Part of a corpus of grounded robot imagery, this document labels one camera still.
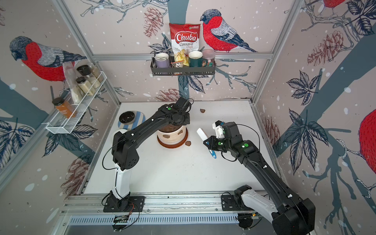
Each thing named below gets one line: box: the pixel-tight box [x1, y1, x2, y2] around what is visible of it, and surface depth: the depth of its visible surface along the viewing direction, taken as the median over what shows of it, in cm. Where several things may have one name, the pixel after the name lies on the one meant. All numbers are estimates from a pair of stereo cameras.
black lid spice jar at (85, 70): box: [76, 64, 101, 90], surface depth 82 cm
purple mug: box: [154, 52, 170, 69], surface depth 85 cm
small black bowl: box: [118, 110, 136, 124], surface depth 108 cm
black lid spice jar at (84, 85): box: [75, 76, 95, 96], surface depth 79 cm
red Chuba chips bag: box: [168, 23, 201, 54], surface depth 81 cm
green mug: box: [188, 50, 209, 68], surface depth 85 cm
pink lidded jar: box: [202, 48, 217, 68], surface depth 87 cm
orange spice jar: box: [51, 96, 78, 119], surface depth 68 cm
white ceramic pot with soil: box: [157, 123, 188, 145], surface depth 87 cm
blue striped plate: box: [117, 110, 146, 131], surface depth 110 cm
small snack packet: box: [171, 61, 184, 69], surface depth 87 cm
